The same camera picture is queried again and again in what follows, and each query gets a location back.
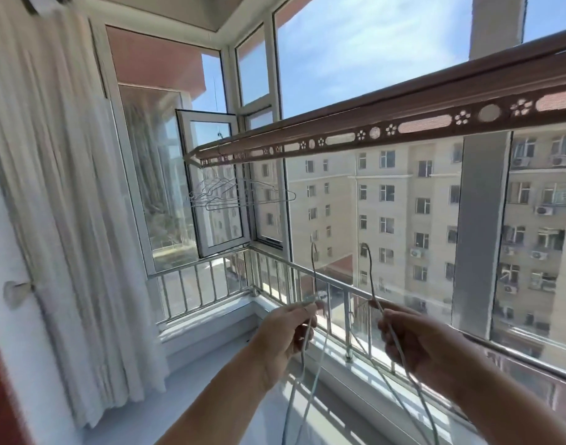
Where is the silver wire clothes hanger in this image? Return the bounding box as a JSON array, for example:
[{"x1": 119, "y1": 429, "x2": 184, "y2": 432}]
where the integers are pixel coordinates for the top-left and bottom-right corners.
[
  {"x1": 345, "y1": 243, "x2": 441, "y2": 445},
  {"x1": 281, "y1": 242, "x2": 333, "y2": 445},
  {"x1": 187, "y1": 133, "x2": 247, "y2": 210},
  {"x1": 204, "y1": 180, "x2": 297, "y2": 212}
]

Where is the brown perforated drying rail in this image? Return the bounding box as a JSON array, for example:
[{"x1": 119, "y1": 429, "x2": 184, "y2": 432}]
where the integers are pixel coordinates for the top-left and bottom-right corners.
[{"x1": 183, "y1": 25, "x2": 566, "y2": 170}]

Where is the person's right forearm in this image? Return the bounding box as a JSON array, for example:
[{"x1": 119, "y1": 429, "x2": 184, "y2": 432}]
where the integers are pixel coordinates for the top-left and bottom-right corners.
[{"x1": 450, "y1": 366, "x2": 566, "y2": 445}]

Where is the white pleated curtain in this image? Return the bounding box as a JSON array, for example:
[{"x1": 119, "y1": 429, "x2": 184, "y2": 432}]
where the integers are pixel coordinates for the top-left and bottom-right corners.
[{"x1": 0, "y1": 0, "x2": 171, "y2": 430}]

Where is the white window frame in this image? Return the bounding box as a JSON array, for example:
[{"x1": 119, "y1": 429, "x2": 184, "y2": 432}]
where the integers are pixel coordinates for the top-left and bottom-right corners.
[{"x1": 86, "y1": 0, "x2": 474, "y2": 329}]

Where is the silver metal balcony railing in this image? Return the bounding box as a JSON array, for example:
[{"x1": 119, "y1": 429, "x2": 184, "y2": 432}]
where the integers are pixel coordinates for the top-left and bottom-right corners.
[{"x1": 146, "y1": 245, "x2": 566, "y2": 420}]

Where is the person's left hand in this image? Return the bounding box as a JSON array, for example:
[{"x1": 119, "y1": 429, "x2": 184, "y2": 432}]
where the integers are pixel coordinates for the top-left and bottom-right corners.
[{"x1": 249, "y1": 301, "x2": 319, "y2": 391}]

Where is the person's left forearm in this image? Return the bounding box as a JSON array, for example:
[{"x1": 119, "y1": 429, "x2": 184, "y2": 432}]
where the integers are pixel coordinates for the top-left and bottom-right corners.
[{"x1": 155, "y1": 361, "x2": 275, "y2": 445}]

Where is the white open window sash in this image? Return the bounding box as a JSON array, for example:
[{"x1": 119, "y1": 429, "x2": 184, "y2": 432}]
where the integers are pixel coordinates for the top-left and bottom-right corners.
[{"x1": 175, "y1": 109, "x2": 252, "y2": 259}]

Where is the person's right hand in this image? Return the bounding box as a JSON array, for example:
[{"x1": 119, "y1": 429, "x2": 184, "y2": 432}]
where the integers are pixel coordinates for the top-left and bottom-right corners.
[{"x1": 378, "y1": 306, "x2": 472, "y2": 400}]

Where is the grey window pillar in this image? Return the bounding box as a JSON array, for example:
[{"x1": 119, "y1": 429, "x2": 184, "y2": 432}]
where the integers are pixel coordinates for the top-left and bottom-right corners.
[{"x1": 451, "y1": 0, "x2": 529, "y2": 341}]

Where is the beige apartment building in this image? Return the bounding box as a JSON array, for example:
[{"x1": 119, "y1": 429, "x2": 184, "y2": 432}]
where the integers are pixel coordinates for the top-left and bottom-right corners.
[{"x1": 287, "y1": 129, "x2": 566, "y2": 367}]

